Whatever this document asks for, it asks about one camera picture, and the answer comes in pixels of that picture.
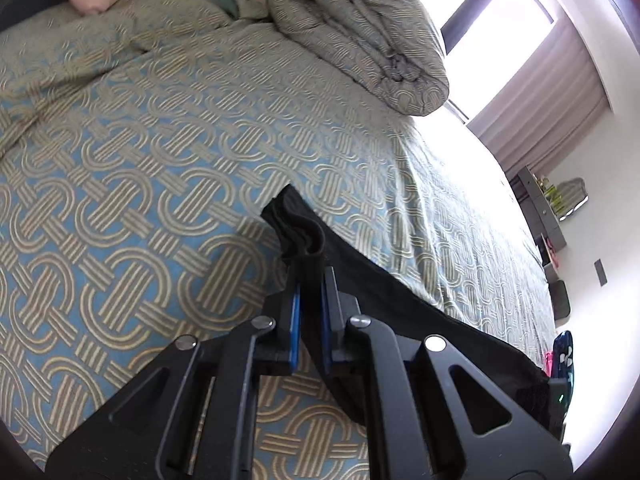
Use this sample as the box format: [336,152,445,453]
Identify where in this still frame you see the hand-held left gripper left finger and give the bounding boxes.
[42,275,303,480]

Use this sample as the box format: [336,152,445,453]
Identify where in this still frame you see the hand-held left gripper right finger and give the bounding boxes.
[320,266,573,480]

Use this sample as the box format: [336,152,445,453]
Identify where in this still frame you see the black pants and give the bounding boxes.
[260,184,551,426]

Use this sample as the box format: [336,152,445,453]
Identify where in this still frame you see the blue printed cloth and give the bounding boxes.
[552,330,576,386]

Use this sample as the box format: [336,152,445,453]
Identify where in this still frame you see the dark chair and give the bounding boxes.
[547,280,572,318]

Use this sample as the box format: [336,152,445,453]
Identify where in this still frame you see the grey side cabinet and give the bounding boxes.
[537,232,562,271]

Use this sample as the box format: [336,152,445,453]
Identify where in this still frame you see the bed with patterned sheet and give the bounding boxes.
[0,0,556,480]

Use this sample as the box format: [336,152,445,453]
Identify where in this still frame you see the grey dresser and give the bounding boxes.
[510,166,568,251]

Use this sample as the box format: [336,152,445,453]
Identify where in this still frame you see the wavy-edged mirror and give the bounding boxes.
[555,176,588,221]

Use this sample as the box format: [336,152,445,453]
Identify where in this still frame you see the green cosmetic bottles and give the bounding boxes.
[535,175,558,208]

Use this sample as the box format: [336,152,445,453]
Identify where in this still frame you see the folded patterned duvet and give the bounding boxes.
[265,0,449,117]

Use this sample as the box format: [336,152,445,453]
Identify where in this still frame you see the beige curtain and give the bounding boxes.
[467,10,613,178]

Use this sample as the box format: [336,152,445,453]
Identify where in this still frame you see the patterned pillow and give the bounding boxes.
[0,0,273,156]

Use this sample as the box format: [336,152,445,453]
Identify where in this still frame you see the window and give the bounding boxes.
[410,0,558,56]

